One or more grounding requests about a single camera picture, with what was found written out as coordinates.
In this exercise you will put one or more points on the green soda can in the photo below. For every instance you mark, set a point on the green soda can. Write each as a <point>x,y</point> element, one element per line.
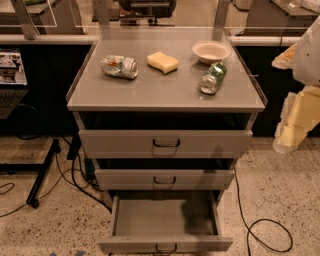
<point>212,79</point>

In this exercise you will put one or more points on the grey drawer cabinet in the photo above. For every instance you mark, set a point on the grey drawer cabinet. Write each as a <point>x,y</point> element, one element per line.
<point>158,101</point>

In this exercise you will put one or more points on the yellow sponge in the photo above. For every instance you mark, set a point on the yellow sponge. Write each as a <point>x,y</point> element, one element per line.
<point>162,62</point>

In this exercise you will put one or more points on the laptop with screen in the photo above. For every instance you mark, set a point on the laptop with screen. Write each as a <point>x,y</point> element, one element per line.
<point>13,80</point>

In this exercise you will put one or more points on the grey middle drawer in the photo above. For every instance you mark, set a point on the grey middle drawer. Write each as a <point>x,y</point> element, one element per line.
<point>163,179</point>

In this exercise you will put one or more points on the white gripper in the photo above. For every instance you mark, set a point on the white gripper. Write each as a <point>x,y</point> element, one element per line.
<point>308,58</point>

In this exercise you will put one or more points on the grey drawer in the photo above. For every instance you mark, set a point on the grey drawer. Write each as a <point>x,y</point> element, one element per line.
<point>163,179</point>
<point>164,222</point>
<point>165,143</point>

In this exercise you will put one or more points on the grey bottom drawer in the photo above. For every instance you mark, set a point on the grey bottom drawer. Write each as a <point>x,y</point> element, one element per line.
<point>164,222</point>

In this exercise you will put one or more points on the grey top drawer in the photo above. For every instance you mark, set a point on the grey top drawer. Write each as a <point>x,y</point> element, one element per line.
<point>165,143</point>

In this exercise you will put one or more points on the black office chair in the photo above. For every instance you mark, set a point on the black office chair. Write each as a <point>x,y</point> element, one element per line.
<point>151,10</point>

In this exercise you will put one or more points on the white paper bowl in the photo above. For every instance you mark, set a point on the white paper bowl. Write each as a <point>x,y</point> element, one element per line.
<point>209,52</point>

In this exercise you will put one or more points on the white crushed soda can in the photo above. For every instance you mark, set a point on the white crushed soda can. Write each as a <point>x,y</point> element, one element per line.
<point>120,66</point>

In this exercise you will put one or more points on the black stand leg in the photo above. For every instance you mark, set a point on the black stand leg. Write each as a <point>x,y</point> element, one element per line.
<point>39,168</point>

